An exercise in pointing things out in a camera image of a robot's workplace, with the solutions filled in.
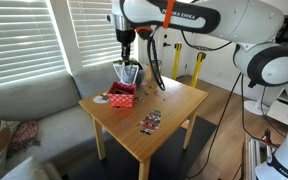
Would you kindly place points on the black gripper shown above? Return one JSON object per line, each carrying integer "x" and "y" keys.
{"x": 126, "y": 36}

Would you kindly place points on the red woven basket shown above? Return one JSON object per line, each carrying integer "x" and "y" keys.
{"x": 121, "y": 99}

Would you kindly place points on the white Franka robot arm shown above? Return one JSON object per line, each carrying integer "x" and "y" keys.
{"x": 237, "y": 16}

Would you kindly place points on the narrow white window blind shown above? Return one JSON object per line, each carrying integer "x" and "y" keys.
{"x": 94, "y": 33}

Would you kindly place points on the small dark sticker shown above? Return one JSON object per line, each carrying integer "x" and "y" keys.
{"x": 139, "y": 99}

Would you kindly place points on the round snowman sticker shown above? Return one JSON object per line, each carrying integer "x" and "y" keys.
{"x": 100, "y": 98}

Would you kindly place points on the white door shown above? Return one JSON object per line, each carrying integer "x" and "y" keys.
{"x": 174, "y": 50}

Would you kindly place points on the square wooden table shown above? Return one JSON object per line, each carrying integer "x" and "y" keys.
{"x": 170, "y": 106}

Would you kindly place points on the grey sofa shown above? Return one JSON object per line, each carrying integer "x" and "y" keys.
{"x": 34, "y": 96}

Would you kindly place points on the black floor mat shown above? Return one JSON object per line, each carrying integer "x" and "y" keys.
{"x": 170, "y": 156}

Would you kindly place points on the wide white window blind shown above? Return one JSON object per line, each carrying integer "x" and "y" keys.
{"x": 20, "y": 40}

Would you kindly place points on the red floral cloth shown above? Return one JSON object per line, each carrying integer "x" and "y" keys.
{"x": 24, "y": 135}

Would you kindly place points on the white floor stand base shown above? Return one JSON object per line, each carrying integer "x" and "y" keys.
{"x": 253, "y": 107}

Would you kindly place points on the white cushion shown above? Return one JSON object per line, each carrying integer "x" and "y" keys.
{"x": 27, "y": 170}

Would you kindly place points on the white shelf unit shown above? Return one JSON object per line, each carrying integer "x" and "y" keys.
{"x": 280, "y": 111}

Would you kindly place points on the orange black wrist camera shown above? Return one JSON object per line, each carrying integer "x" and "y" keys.
{"x": 144, "y": 32}

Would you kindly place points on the yellow post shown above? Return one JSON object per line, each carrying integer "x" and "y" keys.
{"x": 196, "y": 71}
{"x": 176, "y": 60}

